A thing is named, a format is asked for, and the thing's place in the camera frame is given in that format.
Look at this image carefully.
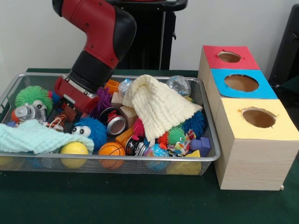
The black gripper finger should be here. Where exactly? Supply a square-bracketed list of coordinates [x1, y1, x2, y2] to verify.
[63, 120, 77, 134]
[48, 98, 67, 122]

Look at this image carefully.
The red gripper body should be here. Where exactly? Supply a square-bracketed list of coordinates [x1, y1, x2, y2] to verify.
[54, 75, 101, 114]

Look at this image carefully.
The orange striped tiger plush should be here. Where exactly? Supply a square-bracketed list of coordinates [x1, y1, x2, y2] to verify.
[43, 106, 77, 131]

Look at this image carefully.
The cream waffle cloth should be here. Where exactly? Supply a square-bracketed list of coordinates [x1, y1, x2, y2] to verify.
[121, 74, 203, 142]

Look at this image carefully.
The multicoloured spiky caterpillar toy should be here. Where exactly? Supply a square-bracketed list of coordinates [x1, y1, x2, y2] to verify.
[133, 118, 191, 150]

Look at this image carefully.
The shallow silver mesh bin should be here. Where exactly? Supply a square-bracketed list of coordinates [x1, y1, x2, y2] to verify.
[0, 72, 221, 175]

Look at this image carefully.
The wooden box with three holes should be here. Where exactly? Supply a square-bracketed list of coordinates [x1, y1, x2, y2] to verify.
[197, 45, 296, 191]

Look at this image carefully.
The yellow ball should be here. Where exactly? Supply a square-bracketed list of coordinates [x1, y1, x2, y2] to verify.
[60, 141, 89, 169]

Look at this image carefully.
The plain blue spiky ball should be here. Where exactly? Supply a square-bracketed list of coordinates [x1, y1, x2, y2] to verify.
[71, 116, 108, 150]

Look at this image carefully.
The green spiky ball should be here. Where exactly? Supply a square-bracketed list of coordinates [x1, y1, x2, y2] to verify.
[15, 85, 54, 110]

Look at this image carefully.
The light blue waffle cloth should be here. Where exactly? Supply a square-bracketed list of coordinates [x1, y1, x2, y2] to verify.
[0, 119, 94, 154]

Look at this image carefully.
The orange plastic block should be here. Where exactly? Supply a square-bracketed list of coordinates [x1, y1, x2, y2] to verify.
[104, 79, 121, 93]

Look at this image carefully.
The orange toy basketball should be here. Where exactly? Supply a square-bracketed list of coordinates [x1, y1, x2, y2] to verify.
[98, 142, 126, 170]

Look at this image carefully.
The dark green tablecloth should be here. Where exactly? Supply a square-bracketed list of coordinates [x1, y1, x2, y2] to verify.
[0, 67, 299, 224]
[279, 78, 299, 94]

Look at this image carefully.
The globe print ball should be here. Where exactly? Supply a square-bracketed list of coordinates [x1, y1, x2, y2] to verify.
[143, 144, 169, 170]

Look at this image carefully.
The blue spiky ball with eyes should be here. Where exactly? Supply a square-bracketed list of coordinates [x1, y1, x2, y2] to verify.
[182, 111, 206, 136]

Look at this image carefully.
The black upright panel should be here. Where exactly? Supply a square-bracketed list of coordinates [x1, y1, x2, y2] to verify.
[268, 4, 299, 81]

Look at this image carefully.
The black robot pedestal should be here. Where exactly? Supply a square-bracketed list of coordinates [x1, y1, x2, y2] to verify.
[107, 0, 189, 70]

